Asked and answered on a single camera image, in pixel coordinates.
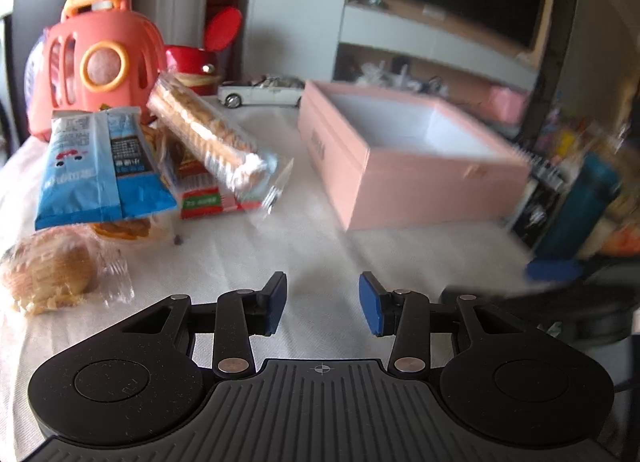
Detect red green snack packet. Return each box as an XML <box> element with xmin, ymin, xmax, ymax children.
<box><xmin>164</xmin><ymin>136</ymin><xmax>239</xmax><ymax>219</ymax></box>

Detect clear-wrapped cracker sleeve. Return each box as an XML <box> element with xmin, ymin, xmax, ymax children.
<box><xmin>148</xmin><ymin>71</ymin><xmax>293</xmax><ymax>215</ymax></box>

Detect white tablecloth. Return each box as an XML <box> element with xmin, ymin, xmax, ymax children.
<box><xmin>1</xmin><ymin>108</ymin><xmax>532</xmax><ymax>461</ymax></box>

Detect teal bottle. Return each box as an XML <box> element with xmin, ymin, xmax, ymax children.
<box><xmin>535</xmin><ymin>152</ymin><xmax>622</xmax><ymax>260</ymax></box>

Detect orange rice cracker packet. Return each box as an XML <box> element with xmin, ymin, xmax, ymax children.
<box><xmin>89</xmin><ymin>216</ymin><xmax>172</xmax><ymax>244</ymax></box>

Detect pink open storage box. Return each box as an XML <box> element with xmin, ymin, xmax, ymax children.
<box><xmin>298</xmin><ymin>81</ymin><xmax>530</xmax><ymax>230</ymax></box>

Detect wrapped bread bun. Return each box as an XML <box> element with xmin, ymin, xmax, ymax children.
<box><xmin>1</xmin><ymin>226</ymin><xmax>134</xmax><ymax>316</ymax></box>

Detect blue white snack bag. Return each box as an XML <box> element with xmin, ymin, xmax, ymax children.
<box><xmin>35</xmin><ymin>107</ymin><xmax>177</xmax><ymax>230</ymax></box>

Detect white toy car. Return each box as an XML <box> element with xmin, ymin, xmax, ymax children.
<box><xmin>217</xmin><ymin>75</ymin><xmax>305</xmax><ymax>109</ymax></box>

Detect red round container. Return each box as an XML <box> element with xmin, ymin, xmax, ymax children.
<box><xmin>165</xmin><ymin>7</ymin><xmax>243</xmax><ymax>96</ymax></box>

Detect coral toy carrier case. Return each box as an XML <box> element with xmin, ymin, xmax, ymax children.
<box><xmin>24</xmin><ymin>0</ymin><xmax>167</xmax><ymax>141</ymax></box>

